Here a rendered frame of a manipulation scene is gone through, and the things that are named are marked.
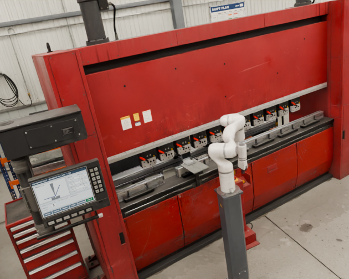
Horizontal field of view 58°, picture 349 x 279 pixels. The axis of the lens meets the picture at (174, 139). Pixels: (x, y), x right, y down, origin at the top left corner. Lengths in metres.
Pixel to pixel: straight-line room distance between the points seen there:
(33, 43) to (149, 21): 2.43
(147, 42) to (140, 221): 1.64
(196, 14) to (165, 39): 4.82
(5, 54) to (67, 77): 4.71
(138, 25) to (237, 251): 5.47
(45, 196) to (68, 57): 0.98
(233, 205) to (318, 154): 2.08
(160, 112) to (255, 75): 1.19
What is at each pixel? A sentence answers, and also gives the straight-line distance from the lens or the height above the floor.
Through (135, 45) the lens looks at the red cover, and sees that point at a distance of 2.78.
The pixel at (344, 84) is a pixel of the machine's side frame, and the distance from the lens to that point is 4.42.
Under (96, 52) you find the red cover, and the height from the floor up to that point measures 2.24.
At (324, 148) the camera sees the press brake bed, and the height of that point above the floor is 0.51.
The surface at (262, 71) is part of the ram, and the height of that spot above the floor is 1.71.
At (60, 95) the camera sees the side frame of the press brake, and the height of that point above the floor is 2.01.
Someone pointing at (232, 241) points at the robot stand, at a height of 0.56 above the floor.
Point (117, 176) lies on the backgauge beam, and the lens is 3.30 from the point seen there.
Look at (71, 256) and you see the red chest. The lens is 3.35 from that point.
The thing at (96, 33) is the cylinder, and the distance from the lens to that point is 2.76.
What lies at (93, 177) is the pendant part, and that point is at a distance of 2.18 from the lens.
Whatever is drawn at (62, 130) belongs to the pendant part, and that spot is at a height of 1.85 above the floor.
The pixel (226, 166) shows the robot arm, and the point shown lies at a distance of 2.50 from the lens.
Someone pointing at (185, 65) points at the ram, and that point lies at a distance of 3.02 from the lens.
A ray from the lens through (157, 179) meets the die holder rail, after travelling 3.13.
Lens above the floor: 2.36
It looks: 20 degrees down
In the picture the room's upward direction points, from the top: 10 degrees counter-clockwise
